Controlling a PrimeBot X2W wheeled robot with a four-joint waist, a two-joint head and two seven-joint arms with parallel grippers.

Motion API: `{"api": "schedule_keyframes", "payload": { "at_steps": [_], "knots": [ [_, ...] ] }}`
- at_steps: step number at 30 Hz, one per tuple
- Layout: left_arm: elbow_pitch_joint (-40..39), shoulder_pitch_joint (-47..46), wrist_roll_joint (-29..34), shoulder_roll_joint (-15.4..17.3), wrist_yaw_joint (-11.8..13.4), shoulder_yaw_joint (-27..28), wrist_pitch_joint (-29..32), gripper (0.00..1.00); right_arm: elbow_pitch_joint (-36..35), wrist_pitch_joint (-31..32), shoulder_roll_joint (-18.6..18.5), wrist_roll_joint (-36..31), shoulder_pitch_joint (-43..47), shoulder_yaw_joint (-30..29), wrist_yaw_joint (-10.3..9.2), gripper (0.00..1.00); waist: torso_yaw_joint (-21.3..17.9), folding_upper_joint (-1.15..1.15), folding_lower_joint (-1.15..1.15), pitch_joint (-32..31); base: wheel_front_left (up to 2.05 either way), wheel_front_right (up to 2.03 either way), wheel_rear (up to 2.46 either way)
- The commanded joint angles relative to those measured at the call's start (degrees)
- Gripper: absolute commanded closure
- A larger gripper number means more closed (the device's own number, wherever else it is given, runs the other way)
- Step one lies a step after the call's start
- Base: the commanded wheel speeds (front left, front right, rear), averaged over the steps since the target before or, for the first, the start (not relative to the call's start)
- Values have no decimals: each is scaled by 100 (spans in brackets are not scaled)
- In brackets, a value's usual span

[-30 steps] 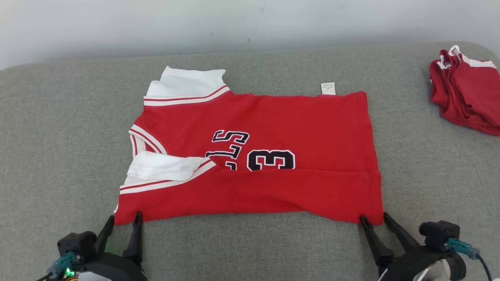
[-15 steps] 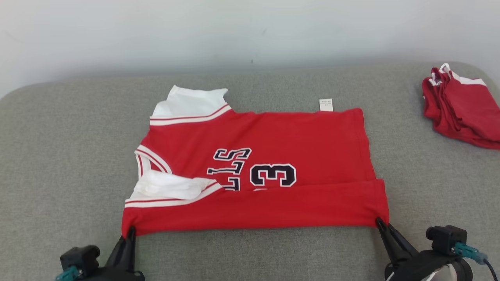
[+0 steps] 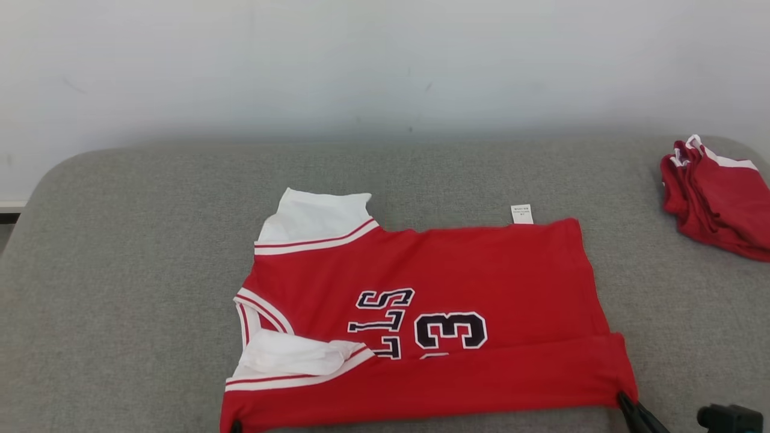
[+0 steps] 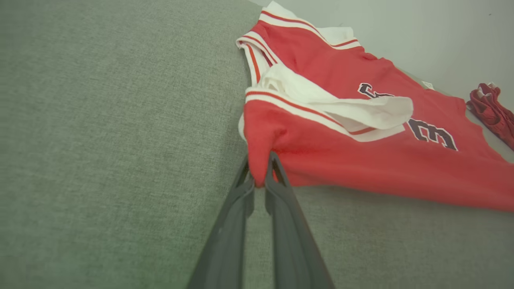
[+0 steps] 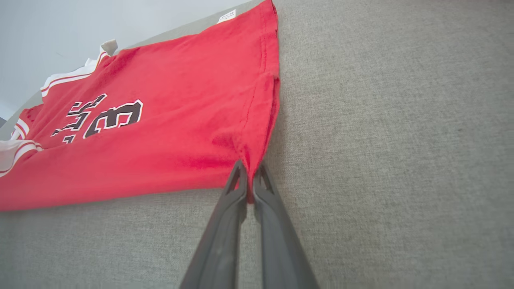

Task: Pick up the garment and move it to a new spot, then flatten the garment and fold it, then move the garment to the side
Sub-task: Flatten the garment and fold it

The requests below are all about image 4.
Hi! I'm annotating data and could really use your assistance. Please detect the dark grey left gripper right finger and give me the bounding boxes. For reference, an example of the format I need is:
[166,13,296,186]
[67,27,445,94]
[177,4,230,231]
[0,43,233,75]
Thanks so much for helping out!
[264,151,336,289]

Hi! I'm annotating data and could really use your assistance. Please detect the red jersey with black lettering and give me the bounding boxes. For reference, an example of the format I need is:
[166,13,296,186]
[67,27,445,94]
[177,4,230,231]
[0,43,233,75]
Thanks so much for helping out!
[236,0,514,213]

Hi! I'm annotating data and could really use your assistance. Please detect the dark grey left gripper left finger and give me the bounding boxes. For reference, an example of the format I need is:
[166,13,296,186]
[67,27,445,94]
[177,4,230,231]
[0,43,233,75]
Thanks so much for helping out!
[187,155,256,289]

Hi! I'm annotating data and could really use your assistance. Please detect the plain red shorts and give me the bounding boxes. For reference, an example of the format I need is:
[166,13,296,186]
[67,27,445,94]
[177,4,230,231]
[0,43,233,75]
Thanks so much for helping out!
[465,82,514,151]

